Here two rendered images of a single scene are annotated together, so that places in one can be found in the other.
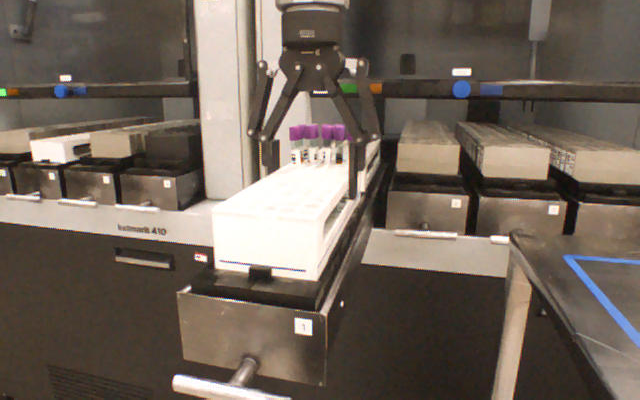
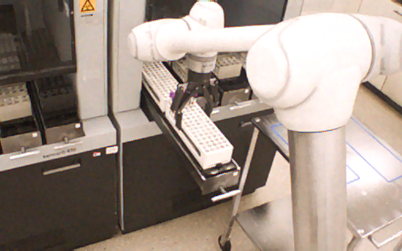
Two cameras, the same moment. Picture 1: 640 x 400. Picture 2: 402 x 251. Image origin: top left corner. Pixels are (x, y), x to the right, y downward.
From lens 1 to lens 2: 110 cm
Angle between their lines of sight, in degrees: 49
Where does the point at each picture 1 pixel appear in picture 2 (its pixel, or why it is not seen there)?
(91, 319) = (21, 211)
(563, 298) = (278, 144)
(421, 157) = not seen: hidden behind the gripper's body
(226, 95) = (95, 65)
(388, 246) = not seen: hidden behind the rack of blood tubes
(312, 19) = (207, 76)
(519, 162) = (230, 70)
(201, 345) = (207, 189)
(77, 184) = (11, 143)
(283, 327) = (230, 175)
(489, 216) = (226, 98)
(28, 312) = not seen: outside the picture
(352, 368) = (170, 172)
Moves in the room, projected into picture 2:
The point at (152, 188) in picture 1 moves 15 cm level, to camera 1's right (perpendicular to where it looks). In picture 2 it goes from (67, 130) to (104, 116)
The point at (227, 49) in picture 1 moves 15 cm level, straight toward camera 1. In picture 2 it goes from (97, 41) to (129, 57)
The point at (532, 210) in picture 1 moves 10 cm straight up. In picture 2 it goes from (240, 93) to (244, 72)
